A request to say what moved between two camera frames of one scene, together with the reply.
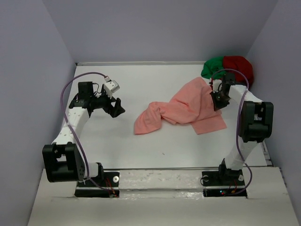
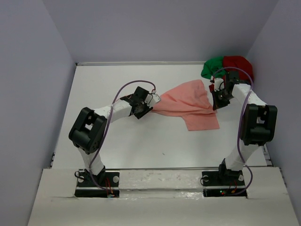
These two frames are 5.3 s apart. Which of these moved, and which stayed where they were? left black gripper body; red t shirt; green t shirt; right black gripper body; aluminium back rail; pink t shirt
Moved: left black gripper body; pink t shirt
Stayed: green t shirt; aluminium back rail; red t shirt; right black gripper body
